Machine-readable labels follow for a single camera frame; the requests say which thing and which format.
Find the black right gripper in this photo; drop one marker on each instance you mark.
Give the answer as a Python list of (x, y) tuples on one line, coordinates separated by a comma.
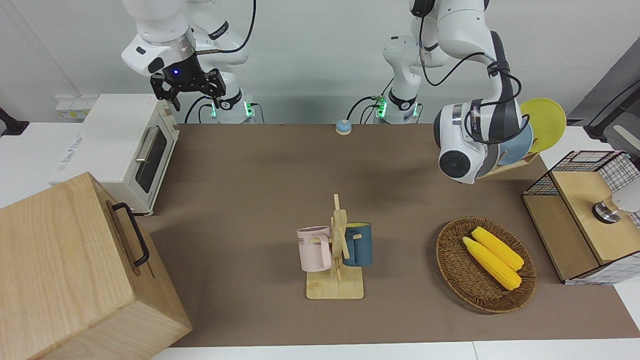
[(187, 79)]

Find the gray round plate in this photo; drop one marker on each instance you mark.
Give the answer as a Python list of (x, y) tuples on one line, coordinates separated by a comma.
[(491, 160)]

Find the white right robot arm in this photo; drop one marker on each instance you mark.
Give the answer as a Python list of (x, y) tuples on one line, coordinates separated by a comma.
[(160, 20)]

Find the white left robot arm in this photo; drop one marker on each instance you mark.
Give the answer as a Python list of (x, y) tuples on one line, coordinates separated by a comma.
[(462, 22)]

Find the wooden plate rack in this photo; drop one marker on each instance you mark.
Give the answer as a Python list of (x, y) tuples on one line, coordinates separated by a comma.
[(506, 168)]

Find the light blue plate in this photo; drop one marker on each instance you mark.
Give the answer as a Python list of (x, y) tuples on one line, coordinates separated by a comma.
[(517, 145)]

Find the yellow plate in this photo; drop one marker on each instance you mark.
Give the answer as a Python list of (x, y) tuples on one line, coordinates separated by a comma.
[(545, 122)]

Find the white toaster oven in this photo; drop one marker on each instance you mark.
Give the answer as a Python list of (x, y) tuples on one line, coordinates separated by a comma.
[(120, 150)]

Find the white power strip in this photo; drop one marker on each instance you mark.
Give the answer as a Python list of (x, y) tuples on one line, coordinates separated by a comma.
[(72, 109)]

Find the blue bell on wooden base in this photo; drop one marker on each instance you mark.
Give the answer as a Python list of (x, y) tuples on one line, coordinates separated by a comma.
[(343, 127)]

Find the black clamp stand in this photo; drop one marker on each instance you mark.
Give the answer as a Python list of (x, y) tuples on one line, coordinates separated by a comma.
[(11, 124), (600, 127)]

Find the pink mug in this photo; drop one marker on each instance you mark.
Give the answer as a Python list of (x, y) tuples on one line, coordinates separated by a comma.
[(312, 250)]

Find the large wooden box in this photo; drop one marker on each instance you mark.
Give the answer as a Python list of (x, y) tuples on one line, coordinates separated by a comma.
[(60, 270)]

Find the dark blue mug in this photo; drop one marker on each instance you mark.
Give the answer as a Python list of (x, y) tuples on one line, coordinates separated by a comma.
[(361, 247)]

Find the wooden mug tree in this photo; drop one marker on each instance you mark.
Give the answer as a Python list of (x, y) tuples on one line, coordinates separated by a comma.
[(335, 287)]

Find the brown wicker basket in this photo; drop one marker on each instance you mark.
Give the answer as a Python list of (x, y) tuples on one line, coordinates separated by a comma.
[(455, 270)]

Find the yellow corn cob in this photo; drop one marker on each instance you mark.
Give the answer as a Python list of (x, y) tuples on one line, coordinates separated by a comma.
[(500, 248), (492, 265)]

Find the white cylinder with clear base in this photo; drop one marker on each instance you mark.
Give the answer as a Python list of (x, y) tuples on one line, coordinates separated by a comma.
[(617, 205)]

